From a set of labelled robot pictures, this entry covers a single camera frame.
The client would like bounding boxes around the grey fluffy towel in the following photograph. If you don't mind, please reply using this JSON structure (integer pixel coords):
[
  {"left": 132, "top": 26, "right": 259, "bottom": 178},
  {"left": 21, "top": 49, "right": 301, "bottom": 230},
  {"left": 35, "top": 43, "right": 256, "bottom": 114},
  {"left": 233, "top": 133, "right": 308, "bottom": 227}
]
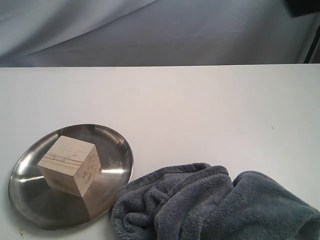
[{"left": 111, "top": 163, "right": 320, "bottom": 240}]

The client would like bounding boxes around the light wooden cube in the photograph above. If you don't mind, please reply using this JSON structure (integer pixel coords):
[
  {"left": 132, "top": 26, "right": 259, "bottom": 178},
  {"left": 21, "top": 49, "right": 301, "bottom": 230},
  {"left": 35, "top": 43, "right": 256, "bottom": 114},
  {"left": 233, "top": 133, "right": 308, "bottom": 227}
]
[{"left": 37, "top": 135, "right": 101, "bottom": 198}]

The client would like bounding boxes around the round stainless steel plate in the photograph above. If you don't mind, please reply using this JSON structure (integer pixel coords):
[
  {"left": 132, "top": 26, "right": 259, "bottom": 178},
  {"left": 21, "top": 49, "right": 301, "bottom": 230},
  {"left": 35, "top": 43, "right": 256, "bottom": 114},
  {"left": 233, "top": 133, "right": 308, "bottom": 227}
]
[{"left": 8, "top": 124, "right": 134, "bottom": 230}]

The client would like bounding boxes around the grey backdrop cloth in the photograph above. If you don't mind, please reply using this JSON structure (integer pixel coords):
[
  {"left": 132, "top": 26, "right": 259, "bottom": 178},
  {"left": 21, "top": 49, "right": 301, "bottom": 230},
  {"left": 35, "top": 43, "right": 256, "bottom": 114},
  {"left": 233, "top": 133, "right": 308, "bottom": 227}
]
[{"left": 0, "top": 0, "right": 320, "bottom": 68}]

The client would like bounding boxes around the black post at right edge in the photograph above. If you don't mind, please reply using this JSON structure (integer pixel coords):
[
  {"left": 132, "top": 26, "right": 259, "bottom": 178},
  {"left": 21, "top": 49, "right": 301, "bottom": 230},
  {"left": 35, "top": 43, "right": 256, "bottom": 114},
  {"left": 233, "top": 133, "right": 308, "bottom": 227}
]
[{"left": 303, "top": 26, "right": 320, "bottom": 64}]

